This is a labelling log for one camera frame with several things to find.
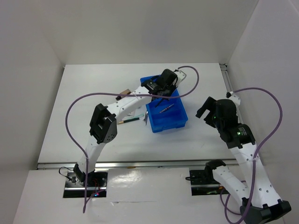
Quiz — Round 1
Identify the beige foundation bottle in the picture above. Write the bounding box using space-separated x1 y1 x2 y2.
115 89 131 101

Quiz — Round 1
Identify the aluminium front rail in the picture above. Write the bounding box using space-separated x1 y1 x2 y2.
36 160 239 170

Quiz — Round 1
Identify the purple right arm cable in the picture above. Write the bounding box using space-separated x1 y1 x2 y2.
220 87 283 222

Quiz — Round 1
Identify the blue plastic organizer tray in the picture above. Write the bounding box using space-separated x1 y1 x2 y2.
140 74 189 133

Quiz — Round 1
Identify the aluminium side rail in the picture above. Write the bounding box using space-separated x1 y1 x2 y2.
219 63 233 92

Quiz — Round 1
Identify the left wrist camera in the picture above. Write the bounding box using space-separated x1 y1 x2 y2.
174 70 187 86

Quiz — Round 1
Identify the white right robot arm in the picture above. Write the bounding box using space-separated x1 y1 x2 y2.
196 95 291 224

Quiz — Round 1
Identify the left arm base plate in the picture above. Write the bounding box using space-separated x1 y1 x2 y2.
58 167 108 198

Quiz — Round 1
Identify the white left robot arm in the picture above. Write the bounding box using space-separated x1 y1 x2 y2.
73 69 186 186

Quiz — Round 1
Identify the silver hair clip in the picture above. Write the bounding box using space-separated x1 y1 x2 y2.
143 111 149 125

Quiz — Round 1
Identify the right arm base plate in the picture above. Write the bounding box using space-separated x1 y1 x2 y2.
185 169 228 196

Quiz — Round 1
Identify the mint eyebrow razor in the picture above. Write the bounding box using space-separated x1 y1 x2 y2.
132 114 145 120

